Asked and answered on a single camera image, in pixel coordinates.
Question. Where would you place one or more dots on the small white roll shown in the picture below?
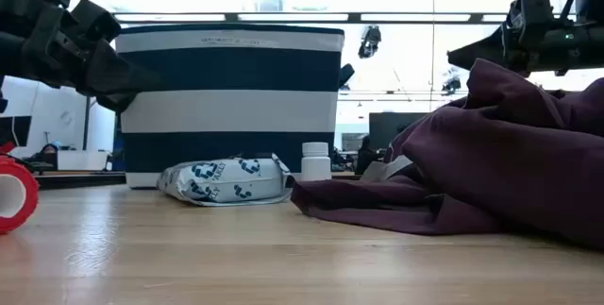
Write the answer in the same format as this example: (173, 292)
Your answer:
(315, 163)

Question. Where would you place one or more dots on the maroon scrub garment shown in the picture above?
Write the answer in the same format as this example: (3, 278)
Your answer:
(495, 168)

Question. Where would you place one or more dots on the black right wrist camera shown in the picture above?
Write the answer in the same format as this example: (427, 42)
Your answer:
(531, 17)

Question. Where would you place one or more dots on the white blue printed supply packet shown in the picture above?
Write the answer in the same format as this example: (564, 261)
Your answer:
(226, 180)

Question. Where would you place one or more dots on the white storage box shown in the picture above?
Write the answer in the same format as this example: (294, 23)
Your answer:
(82, 160)

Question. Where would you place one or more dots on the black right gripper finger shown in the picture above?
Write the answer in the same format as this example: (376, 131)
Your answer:
(481, 55)

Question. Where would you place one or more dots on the red bandage roll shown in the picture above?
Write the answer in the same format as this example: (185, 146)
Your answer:
(21, 196)

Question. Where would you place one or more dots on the person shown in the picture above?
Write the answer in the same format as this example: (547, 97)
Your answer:
(48, 154)
(365, 156)

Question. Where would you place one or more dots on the black overhead beam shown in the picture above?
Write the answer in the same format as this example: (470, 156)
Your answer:
(302, 17)

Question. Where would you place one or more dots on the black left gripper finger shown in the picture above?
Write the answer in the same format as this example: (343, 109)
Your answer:
(113, 73)
(118, 103)

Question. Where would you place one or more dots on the black aluminium table frame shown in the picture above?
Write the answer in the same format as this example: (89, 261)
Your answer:
(80, 180)

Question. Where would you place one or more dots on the navy white striped fabric basket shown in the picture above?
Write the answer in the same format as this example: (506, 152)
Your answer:
(226, 111)

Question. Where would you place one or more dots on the dark computer monitor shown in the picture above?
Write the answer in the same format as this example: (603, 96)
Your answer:
(394, 128)

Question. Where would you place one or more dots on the black hanging ceiling camera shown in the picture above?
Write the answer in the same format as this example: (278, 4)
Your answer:
(370, 40)
(451, 85)

